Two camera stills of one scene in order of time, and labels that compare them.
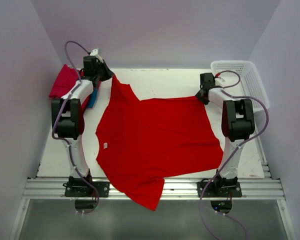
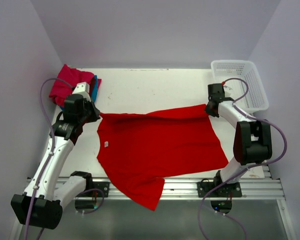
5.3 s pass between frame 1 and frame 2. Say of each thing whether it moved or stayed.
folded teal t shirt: stayed
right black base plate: stayed
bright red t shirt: moved
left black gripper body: moved
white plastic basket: stayed
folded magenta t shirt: stayed
